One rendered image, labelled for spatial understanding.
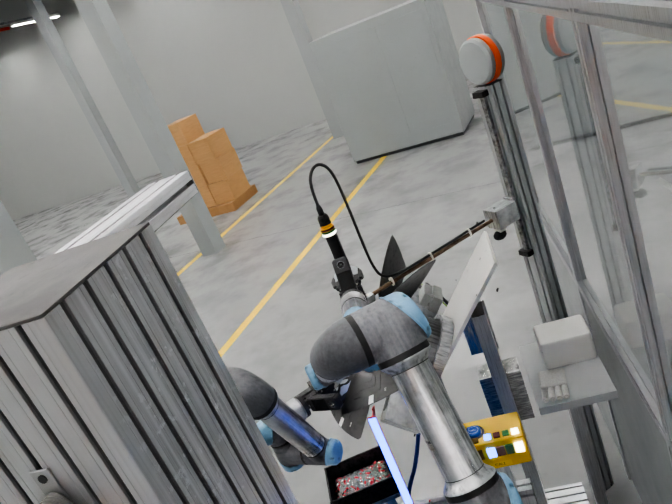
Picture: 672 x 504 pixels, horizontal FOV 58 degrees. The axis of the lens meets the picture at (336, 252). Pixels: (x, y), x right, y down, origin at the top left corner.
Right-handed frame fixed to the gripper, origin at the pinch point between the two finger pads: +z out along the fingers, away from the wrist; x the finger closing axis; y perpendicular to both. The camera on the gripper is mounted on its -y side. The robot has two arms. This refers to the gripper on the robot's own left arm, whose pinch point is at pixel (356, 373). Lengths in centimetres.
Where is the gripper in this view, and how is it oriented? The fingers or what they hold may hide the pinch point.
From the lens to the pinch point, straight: 192.5
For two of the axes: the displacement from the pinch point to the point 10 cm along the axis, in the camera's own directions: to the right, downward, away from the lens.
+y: -4.4, -0.5, 9.0
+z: 8.0, -4.8, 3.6
